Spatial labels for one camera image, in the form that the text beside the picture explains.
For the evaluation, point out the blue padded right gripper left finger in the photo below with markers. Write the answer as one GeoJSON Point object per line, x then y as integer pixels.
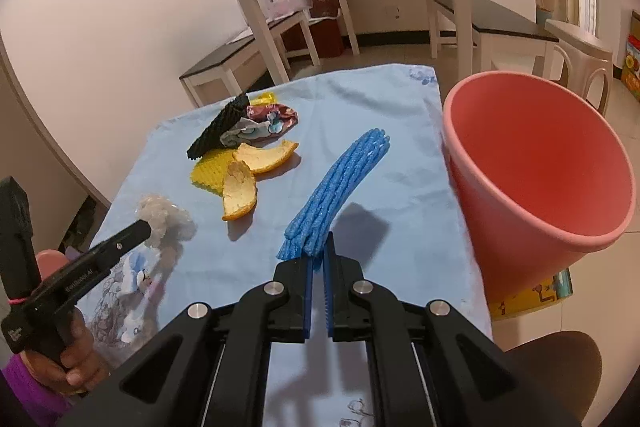
{"type": "Point", "coordinates": [309, 278]}

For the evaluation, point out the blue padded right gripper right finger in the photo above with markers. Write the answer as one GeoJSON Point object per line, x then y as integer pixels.
{"type": "Point", "coordinates": [328, 253]}

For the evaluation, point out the blue foam fruit net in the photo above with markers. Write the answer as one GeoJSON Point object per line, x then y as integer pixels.
{"type": "Point", "coordinates": [307, 232]}

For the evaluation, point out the clear plastic wrap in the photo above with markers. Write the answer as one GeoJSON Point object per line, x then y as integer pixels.
{"type": "Point", "coordinates": [168, 222]}

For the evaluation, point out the purple sleeve forearm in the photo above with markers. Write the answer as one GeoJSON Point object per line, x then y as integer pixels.
{"type": "Point", "coordinates": [44, 406]}

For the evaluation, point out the person's left hand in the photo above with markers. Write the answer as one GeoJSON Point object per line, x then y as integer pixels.
{"type": "Point", "coordinates": [82, 368]}

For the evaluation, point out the orange peel piece near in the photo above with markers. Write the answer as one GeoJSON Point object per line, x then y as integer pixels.
{"type": "Point", "coordinates": [239, 195]}

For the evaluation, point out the crumpled colourful wrapper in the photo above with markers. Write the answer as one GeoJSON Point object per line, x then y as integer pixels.
{"type": "Point", "coordinates": [261, 123]}

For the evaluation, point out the black foam net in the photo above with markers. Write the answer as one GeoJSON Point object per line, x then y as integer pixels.
{"type": "Point", "coordinates": [228, 117]}

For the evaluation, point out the colourful box under bucket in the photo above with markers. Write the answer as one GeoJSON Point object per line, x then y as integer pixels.
{"type": "Point", "coordinates": [546, 294]}

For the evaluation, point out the left dark top bench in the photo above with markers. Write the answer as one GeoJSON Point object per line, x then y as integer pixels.
{"type": "Point", "coordinates": [222, 62]}

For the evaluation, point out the dark bench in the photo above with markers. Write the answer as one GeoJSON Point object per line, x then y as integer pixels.
{"type": "Point", "coordinates": [222, 62]}
{"type": "Point", "coordinates": [503, 38]}

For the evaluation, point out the red shopping bag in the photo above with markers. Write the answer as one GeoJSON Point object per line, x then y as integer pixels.
{"type": "Point", "coordinates": [323, 18]}

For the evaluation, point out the pink plastic bucket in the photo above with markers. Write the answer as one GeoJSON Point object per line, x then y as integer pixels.
{"type": "Point", "coordinates": [543, 179]}

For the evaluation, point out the white plastic bag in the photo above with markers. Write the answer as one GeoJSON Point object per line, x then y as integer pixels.
{"type": "Point", "coordinates": [277, 9]}

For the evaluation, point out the brown round stool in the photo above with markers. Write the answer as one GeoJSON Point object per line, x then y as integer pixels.
{"type": "Point", "coordinates": [567, 364]}

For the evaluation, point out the right dark top bench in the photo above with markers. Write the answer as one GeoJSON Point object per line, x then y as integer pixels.
{"type": "Point", "coordinates": [503, 38]}

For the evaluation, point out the beige plastic stool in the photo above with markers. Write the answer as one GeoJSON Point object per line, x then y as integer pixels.
{"type": "Point", "coordinates": [586, 58]}

